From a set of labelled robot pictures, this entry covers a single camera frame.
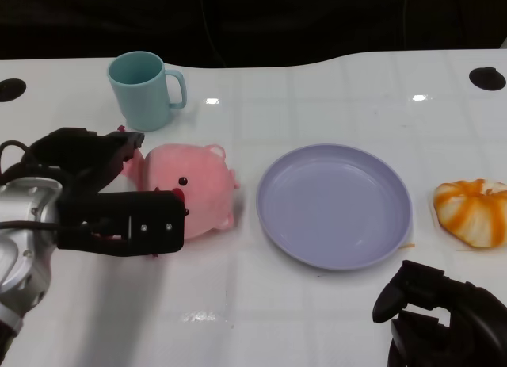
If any teal plastic mug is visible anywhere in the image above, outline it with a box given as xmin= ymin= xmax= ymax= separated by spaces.
xmin=107 ymin=52 xmax=188 ymax=132

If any pink plush beaver doll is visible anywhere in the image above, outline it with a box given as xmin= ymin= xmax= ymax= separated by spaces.
xmin=117 ymin=124 xmax=242 ymax=261

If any purple plastic plate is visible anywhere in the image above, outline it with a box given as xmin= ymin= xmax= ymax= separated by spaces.
xmin=255 ymin=143 xmax=413 ymax=271

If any black table cable grommet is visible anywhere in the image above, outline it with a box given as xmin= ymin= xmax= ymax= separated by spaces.
xmin=0 ymin=78 xmax=27 ymax=103
xmin=468 ymin=67 xmax=507 ymax=92

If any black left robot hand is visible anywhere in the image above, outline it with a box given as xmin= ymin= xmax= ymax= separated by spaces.
xmin=23 ymin=128 xmax=186 ymax=257

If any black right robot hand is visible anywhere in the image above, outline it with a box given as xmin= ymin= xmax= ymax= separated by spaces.
xmin=372 ymin=259 xmax=507 ymax=367

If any orange and white bread toy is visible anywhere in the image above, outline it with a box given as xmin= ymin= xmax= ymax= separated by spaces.
xmin=432 ymin=178 xmax=507 ymax=248

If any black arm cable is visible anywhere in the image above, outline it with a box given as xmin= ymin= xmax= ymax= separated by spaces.
xmin=0 ymin=140 xmax=74 ymax=233

